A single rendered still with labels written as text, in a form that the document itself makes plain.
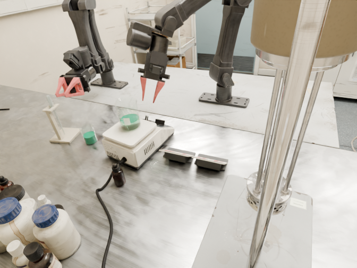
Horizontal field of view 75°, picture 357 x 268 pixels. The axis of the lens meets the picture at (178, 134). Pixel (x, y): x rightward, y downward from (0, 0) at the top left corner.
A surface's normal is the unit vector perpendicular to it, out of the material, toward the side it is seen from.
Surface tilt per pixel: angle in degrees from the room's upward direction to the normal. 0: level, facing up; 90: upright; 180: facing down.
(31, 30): 90
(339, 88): 90
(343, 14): 90
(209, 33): 90
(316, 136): 0
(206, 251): 0
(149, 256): 0
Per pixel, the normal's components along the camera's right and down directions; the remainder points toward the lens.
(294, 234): -0.07, -0.80
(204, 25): -0.43, 0.56
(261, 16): -0.95, 0.23
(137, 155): 0.85, 0.26
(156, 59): 0.16, 0.23
